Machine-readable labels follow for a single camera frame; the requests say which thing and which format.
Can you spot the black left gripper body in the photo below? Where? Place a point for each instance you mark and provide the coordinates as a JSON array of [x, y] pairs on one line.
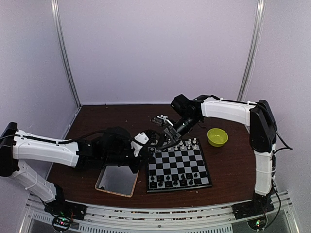
[[134, 167]]

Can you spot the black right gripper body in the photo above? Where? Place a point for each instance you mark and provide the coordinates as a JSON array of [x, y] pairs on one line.
[[170, 129]]

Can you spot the black and grey chessboard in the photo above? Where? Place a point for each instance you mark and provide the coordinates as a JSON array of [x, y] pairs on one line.
[[174, 161]]

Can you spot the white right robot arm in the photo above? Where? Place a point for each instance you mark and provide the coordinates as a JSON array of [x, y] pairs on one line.
[[244, 169]]

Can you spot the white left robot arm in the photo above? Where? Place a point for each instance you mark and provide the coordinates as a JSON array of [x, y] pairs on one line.
[[113, 147]]

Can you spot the metal tray with wood rim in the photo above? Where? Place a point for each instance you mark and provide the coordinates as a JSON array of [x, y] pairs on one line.
[[117, 180]]

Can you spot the green bowl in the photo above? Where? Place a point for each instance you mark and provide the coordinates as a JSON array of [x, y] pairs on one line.
[[217, 137]]

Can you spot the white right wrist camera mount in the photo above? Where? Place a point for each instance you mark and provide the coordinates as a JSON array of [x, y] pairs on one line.
[[162, 120]]

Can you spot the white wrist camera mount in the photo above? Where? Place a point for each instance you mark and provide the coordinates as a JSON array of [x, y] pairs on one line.
[[139, 141], [162, 120]]

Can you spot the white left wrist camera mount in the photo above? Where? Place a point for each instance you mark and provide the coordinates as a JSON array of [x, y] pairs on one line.
[[139, 141]]

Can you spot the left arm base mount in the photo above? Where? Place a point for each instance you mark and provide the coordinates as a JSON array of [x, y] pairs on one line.
[[63, 216]]

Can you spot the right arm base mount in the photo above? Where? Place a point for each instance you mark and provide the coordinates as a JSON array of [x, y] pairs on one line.
[[255, 214]]

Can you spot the aluminium front rail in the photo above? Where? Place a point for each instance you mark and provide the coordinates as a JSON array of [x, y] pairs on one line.
[[205, 219]]

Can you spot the right aluminium frame post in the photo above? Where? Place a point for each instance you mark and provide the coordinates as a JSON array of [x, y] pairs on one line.
[[254, 45]]

